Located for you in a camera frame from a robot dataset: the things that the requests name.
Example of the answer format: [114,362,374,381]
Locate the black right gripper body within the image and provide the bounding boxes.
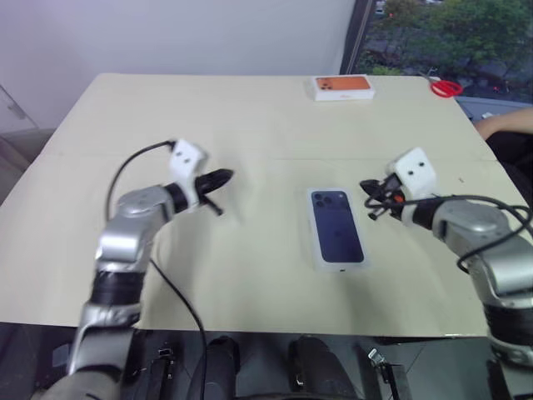
[374,174,407,220]

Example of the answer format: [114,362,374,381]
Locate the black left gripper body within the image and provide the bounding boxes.
[193,175,225,218]

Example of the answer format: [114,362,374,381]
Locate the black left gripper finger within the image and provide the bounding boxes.
[205,177,232,194]
[205,167,235,184]

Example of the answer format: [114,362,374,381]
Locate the white box base tray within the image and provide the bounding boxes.
[306,186,373,274]

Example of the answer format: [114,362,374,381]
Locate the orange printed phone box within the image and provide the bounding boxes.
[307,74,376,103]

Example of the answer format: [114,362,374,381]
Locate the grey side table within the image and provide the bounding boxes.
[457,95,533,124]

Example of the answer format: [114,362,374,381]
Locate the person black clothing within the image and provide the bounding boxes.
[485,128,533,197]

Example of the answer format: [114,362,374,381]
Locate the black table clamp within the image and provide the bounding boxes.
[368,347,413,400]
[149,341,180,400]

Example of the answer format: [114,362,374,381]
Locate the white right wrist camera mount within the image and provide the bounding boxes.
[385,146,438,228]

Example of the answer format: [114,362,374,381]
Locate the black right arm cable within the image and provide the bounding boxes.
[364,193,533,274]

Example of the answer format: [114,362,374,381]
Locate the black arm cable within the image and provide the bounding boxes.
[364,193,533,274]
[103,139,209,400]

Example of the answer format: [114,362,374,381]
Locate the red handled scissors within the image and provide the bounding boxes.
[418,68,465,99]

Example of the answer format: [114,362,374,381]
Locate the black window frame post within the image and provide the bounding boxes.
[339,0,376,75]

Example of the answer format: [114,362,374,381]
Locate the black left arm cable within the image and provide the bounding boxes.
[103,139,209,400]

